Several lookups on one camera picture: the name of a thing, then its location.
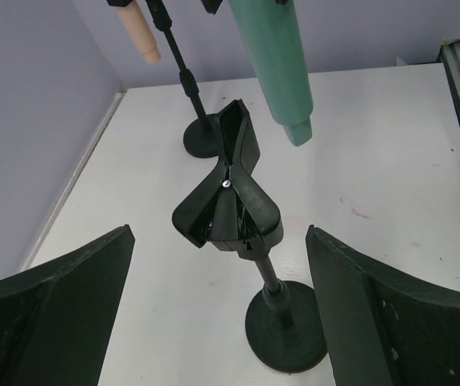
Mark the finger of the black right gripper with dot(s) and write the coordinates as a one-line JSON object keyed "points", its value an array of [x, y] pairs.
{"points": [[211, 6]]}

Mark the mint green microphone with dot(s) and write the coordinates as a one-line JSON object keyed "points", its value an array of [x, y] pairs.
{"points": [[271, 35]]}

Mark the black clip round-base stand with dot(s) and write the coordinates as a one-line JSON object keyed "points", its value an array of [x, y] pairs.
{"points": [[231, 211]]}

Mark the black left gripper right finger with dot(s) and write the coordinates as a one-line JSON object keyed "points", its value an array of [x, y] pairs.
{"points": [[382, 326]]}

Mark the peach microphone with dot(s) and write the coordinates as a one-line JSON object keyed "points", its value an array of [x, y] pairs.
{"points": [[139, 31]]}

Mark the black round-base microphone stand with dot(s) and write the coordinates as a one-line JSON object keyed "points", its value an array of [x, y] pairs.
{"points": [[198, 139]]}

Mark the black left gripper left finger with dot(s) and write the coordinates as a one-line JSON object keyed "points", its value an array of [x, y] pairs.
{"points": [[56, 319]]}

